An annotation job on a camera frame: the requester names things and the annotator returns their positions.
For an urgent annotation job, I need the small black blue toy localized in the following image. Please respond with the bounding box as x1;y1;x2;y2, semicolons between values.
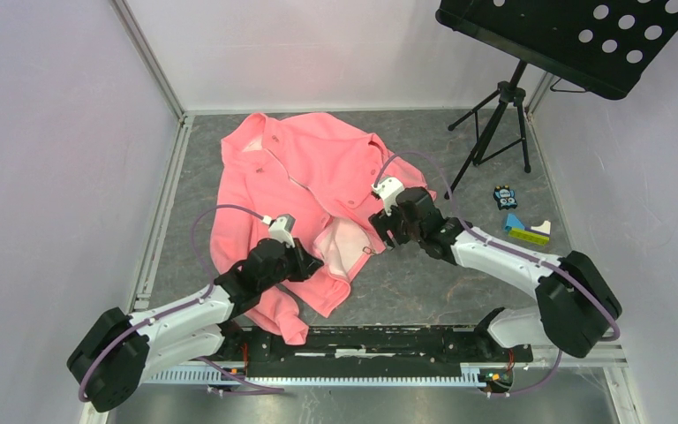
493;185;518;210

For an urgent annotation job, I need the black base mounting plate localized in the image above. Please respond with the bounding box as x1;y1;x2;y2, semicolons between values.
210;325;533;378

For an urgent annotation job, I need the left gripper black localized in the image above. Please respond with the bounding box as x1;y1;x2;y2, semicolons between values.
259;237;323;292

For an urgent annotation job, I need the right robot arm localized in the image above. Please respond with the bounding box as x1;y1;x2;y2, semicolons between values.
369;178;622;360

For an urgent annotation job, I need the white object behind arm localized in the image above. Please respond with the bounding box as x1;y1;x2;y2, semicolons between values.
529;220;552;236

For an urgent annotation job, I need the pink zip-up jacket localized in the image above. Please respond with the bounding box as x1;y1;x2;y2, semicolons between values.
209;113;426;345

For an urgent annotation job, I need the blue yellow small object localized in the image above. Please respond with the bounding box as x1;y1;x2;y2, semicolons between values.
503;213;551;246

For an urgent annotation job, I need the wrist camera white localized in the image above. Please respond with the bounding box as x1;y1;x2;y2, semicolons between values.
372;177;405;216
261;214;296;247

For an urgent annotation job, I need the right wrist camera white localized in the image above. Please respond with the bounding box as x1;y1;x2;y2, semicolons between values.
372;177;405;216

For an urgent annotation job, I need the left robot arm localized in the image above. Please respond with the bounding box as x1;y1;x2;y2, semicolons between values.
66;238;324;413

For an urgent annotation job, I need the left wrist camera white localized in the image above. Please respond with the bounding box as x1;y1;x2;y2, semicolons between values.
261;214;296;247

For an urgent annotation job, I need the black music stand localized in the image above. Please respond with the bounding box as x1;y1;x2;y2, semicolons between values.
435;0;678;183

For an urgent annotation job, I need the white slotted cable duct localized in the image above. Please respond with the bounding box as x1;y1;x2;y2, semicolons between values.
146;365;484;388

